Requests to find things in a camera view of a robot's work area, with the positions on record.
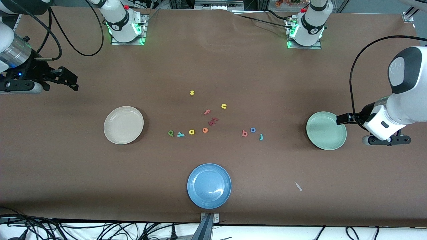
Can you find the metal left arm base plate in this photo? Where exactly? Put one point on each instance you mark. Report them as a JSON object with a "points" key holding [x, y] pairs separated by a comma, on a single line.
{"points": [[305, 47]]}

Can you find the orange dried flowers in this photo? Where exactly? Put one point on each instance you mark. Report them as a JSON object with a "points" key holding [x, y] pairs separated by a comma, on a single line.
{"points": [[287, 2]]}

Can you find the brown table cover sheet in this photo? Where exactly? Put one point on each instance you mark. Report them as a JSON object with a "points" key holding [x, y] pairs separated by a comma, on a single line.
{"points": [[267, 83]]}

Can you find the green plate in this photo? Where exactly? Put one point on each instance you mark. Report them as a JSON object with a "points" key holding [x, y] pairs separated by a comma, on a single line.
{"points": [[326, 130]]}

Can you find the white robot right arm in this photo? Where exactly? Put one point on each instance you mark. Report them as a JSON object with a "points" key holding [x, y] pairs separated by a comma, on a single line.
{"points": [[121, 23]]}

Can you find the beige plate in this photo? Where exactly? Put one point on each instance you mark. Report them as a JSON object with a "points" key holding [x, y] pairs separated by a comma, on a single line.
{"points": [[123, 125]]}

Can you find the grey metal box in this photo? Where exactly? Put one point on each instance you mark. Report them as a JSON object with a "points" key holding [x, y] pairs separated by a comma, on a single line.
{"points": [[218, 4]]}

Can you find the blue plate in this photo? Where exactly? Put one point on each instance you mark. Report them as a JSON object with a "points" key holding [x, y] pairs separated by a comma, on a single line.
{"points": [[209, 186]]}

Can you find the aluminium frame corner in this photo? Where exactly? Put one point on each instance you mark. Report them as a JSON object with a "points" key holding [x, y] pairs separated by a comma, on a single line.
{"points": [[408, 16]]}

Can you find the black power plug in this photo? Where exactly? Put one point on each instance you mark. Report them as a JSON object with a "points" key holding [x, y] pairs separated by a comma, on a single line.
{"points": [[173, 233]]}

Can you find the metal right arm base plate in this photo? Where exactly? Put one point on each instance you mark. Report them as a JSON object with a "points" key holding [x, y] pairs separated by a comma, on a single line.
{"points": [[144, 33]]}

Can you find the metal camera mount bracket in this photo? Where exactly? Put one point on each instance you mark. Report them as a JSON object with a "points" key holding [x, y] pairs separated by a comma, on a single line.
{"points": [[208, 226]]}

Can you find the white paper scrap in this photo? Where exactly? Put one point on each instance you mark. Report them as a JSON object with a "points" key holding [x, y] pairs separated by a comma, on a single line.
{"points": [[298, 186]]}

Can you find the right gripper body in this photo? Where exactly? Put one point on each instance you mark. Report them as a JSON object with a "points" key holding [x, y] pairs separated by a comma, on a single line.
{"points": [[33, 69]]}

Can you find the green foam letter p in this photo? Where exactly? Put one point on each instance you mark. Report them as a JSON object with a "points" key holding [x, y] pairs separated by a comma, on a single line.
{"points": [[170, 133]]}

